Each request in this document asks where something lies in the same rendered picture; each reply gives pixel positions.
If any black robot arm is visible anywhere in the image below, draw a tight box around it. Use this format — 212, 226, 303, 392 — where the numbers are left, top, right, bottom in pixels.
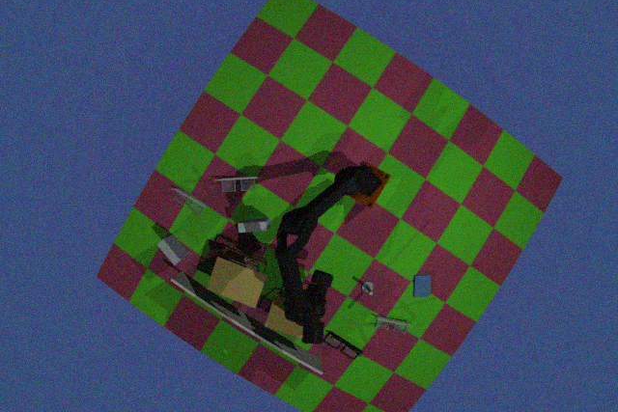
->
275, 166, 382, 343

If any long black flat bar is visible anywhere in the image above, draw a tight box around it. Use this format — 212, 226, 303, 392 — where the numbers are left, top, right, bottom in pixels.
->
171, 272, 323, 374

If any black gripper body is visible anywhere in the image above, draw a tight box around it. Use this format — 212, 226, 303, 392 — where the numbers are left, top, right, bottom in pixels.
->
307, 269, 333, 304

